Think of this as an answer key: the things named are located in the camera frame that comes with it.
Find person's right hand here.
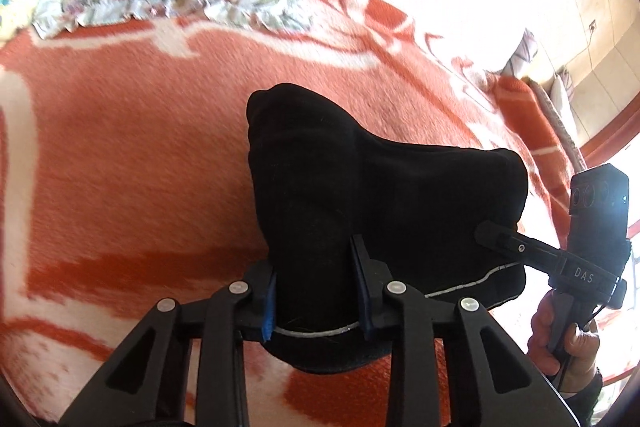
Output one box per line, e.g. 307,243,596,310
527,291,600,395

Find orange and white blanket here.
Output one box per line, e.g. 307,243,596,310
1,0,574,421

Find white patterned pillow at right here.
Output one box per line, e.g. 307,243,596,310
500,29,538,78

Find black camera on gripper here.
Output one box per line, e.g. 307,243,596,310
567,164,630,275

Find black pants with white piping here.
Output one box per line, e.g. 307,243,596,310
246,83,528,374

